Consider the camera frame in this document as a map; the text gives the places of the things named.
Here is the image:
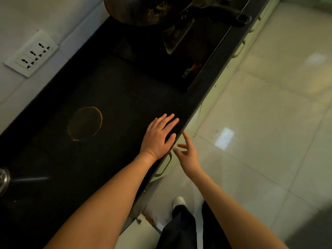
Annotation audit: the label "person's right hand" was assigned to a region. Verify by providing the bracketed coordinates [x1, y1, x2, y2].
[172, 131, 203, 178]

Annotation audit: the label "person's left hand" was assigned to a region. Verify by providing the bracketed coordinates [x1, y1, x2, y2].
[139, 113, 180, 162]

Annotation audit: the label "person's left forearm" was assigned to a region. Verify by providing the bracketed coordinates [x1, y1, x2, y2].
[44, 152, 157, 249]

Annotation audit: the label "person's right forearm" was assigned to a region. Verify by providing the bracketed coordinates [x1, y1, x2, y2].
[192, 169, 289, 249]

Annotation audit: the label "person's left shoe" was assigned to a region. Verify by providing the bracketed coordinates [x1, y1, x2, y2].
[172, 196, 187, 210]

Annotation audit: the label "person's black trousers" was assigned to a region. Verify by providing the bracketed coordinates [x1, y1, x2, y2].
[156, 201, 232, 249]

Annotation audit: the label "green base cupboard row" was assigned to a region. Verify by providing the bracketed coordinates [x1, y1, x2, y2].
[197, 0, 283, 122]

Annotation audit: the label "black gas stove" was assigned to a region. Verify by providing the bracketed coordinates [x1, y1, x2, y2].
[114, 0, 253, 92]

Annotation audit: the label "black wok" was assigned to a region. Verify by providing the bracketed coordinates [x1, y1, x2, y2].
[103, 0, 252, 28]

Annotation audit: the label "grey furniture unit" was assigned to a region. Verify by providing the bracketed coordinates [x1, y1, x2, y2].
[285, 204, 332, 249]

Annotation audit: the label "black metal utensil holder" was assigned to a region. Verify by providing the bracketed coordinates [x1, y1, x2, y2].
[0, 167, 11, 198]

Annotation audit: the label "long white wall socket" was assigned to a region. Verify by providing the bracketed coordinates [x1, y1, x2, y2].
[3, 29, 60, 79]

